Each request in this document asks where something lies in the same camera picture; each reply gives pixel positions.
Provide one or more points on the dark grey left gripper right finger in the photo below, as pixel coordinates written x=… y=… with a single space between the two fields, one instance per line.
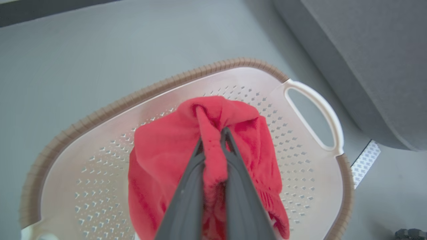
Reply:
x=245 y=206

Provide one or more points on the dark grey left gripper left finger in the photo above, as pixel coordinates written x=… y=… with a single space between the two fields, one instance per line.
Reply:
x=186 y=206

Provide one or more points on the red garment with white trim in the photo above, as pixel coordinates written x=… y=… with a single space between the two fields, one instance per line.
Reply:
x=160 y=160

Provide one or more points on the dark robot base part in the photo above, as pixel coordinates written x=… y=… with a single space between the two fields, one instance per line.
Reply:
x=412 y=234

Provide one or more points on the grey fabric sofa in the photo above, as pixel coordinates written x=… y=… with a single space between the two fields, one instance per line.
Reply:
x=367 y=60

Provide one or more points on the white perforated laundry basket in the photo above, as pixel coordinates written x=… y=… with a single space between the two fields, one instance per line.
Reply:
x=300 y=173

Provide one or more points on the white perforated strip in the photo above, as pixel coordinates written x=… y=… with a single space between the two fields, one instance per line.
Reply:
x=365 y=163

